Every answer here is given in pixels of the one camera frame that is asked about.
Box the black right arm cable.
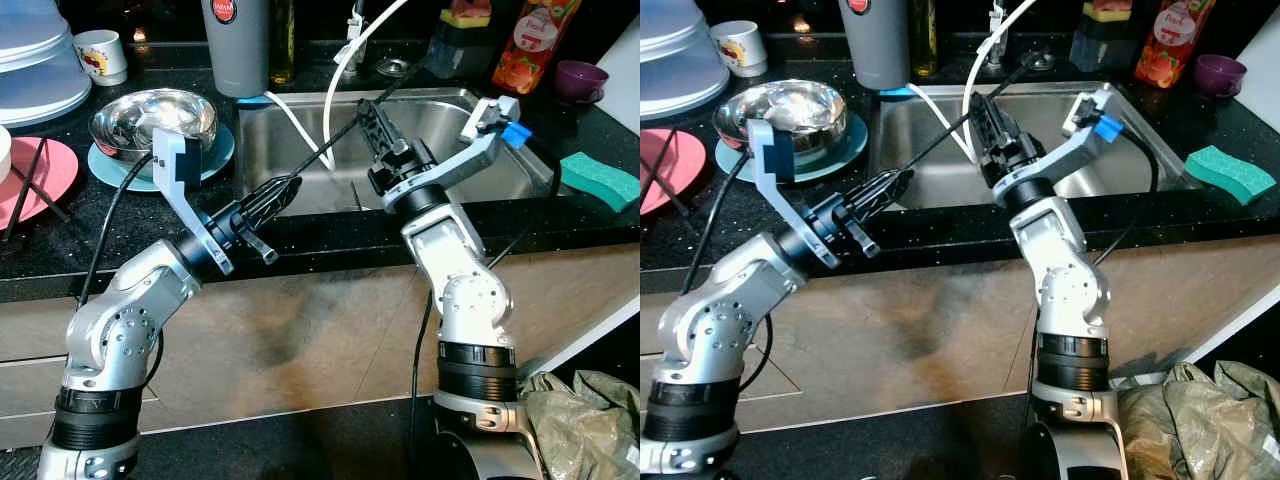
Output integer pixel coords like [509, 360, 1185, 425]
[1025, 125, 1161, 431]
[405, 135, 564, 480]

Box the green sponge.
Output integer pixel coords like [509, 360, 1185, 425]
[557, 152, 641, 214]
[1183, 145, 1278, 206]

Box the chrome faucet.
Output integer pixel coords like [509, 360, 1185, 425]
[340, 0, 373, 71]
[985, 0, 1011, 66]

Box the purple cup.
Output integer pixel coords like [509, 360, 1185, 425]
[555, 60, 609, 104]
[1193, 54, 1248, 98]

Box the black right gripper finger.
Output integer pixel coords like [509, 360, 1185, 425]
[370, 104, 403, 159]
[986, 98, 1017, 151]
[356, 100, 391, 157]
[972, 95, 1006, 149]

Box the stainless steel bowl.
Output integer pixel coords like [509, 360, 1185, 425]
[89, 88, 219, 167]
[713, 79, 849, 158]

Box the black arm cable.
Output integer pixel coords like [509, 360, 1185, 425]
[1025, 125, 1161, 431]
[75, 150, 166, 391]
[405, 135, 564, 480]
[680, 148, 776, 396]

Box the beige kitchen cabinet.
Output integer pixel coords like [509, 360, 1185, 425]
[640, 235, 1280, 446]
[0, 245, 641, 451]

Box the olive oil bottle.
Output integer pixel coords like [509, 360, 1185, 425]
[268, 0, 297, 86]
[908, 0, 939, 79]

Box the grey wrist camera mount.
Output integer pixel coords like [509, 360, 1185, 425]
[995, 85, 1126, 196]
[385, 95, 533, 206]
[150, 127, 238, 277]
[745, 118, 843, 271]

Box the pink plate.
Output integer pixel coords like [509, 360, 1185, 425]
[640, 127, 709, 216]
[0, 136, 80, 229]

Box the olive green bag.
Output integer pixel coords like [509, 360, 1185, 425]
[1115, 360, 1280, 480]
[520, 368, 641, 480]

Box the black floor mat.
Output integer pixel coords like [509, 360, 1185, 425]
[0, 445, 51, 480]

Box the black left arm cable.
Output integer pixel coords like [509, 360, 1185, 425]
[75, 150, 166, 391]
[680, 148, 776, 396]

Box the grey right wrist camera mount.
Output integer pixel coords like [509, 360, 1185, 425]
[995, 85, 1126, 196]
[385, 95, 533, 206]

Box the stainless steel sink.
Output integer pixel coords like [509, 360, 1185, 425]
[233, 87, 566, 216]
[868, 82, 1201, 209]

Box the grey thermos with red label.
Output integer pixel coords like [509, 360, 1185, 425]
[838, 0, 911, 93]
[200, 0, 271, 99]

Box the light blue plate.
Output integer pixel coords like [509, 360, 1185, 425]
[715, 112, 867, 183]
[87, 125, 236, 193]

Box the white flexible hose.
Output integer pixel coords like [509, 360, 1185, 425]
[262, 0, 411, 171]
[905, 0, 1041, 166]

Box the white printed mug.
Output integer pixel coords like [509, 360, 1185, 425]
[710, 20, 769, 79]
[73, 29, 129, 87]

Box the white plastic drawer container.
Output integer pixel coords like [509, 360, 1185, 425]
[0, 0, 93, 128]
[640, 0, 731, 121]

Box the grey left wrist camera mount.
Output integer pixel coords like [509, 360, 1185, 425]
[150, 127, 238, 277]
[745, 118, 843, 271]

